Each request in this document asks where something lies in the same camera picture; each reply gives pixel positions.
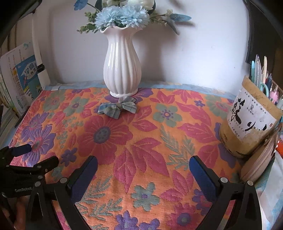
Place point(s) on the white tissue packet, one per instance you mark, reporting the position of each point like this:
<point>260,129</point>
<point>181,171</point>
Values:
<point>269,191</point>

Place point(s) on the blue cover book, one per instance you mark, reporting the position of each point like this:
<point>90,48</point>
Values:
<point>28,77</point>

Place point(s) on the white desk lamp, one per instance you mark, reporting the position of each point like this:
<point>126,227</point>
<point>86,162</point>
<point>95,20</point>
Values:
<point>42,73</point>

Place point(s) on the white ribbed ceramic vase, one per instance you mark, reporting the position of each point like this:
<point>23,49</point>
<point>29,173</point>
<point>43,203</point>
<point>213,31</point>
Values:
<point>122,70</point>

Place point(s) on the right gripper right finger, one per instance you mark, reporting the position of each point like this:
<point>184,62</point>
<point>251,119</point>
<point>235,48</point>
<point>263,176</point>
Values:
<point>218,191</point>

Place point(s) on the floral orange table mat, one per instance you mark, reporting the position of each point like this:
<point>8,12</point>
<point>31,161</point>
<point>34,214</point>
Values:
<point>143,179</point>

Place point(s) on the bamboo pen holder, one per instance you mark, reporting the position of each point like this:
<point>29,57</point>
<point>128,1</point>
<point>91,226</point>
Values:
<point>249,121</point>

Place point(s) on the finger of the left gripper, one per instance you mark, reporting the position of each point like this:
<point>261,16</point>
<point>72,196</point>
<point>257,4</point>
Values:
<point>21,150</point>

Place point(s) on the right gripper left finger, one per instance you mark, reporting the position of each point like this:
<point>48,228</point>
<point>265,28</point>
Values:
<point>69,191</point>

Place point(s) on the plaid blue bow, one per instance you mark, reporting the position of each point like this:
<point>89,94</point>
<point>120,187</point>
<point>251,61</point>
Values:
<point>113,110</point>

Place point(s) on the pens in holder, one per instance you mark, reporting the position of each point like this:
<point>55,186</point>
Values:
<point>260,76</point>

